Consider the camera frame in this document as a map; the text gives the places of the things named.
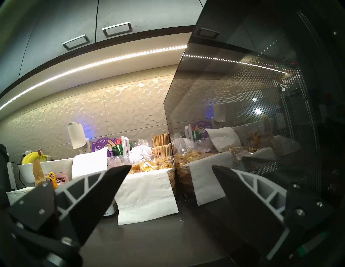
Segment green and white sachets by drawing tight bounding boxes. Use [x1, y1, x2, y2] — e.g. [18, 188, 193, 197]
[112, 136, 134, 157]

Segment yellow banana bunch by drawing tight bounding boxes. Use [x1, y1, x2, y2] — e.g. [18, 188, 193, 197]
[22, 151, 48, 164]

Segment brown paper bag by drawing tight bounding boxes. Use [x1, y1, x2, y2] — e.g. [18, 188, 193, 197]
[32, 149, 45, 187]

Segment dark upper cabinet door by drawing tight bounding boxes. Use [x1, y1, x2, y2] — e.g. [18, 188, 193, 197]
[18, 0, 99, 80]
[96, 0, 204, 43]

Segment white napkin stack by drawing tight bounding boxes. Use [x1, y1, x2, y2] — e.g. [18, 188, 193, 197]
[6, 187, 35, 205]

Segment black glass microwave door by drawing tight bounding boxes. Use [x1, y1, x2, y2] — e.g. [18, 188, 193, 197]
[164, 0, 345, 267]

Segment clear tub of wrapped pastries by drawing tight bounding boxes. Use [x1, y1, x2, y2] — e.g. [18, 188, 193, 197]
[128, 155, 177, 189]

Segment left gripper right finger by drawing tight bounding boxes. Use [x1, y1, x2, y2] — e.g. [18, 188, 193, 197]
[212, 165, 335, 261]

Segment wooden stirrer bundle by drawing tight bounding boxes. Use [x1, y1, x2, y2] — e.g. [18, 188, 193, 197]
[152, 133, 171, 148]
[151, 143, 173, 159]

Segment clear bag of cutlery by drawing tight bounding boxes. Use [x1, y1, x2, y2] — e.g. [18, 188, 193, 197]
[108, 155, 130, 168]

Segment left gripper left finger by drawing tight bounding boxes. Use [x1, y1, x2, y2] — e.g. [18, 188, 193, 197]
[7, 165, 132, 246]

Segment white paper napkin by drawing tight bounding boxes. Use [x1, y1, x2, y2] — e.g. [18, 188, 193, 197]
[71, 147, 108, 179]
[115, 168, 180, 226]

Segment pink snack packet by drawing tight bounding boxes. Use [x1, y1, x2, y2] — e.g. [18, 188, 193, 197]
[55, 171, 70, 186]

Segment black coffee machine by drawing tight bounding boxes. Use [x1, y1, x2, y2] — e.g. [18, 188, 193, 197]
[0, 144, 12, 208]

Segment purple coffee bag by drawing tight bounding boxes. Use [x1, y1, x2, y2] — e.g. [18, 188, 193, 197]
[91, 138, 117, 158]

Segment white plastic cutlery bag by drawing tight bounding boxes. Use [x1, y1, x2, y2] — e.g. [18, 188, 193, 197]
[129, 140, 153, 163]

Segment silver upper cabinet handle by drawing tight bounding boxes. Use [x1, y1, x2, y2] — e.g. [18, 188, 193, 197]
[102, 22, 133, 38]
[61, 34, 91, 51]

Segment white LED light strip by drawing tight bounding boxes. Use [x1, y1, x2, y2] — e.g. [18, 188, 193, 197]
[0, 45, 187, 111]

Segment large white bowl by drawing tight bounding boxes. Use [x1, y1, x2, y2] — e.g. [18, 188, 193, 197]
[40, 157, 74, 175]

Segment white wall outlet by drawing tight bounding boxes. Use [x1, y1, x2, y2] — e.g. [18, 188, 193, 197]
[79, 139, 91, 155]

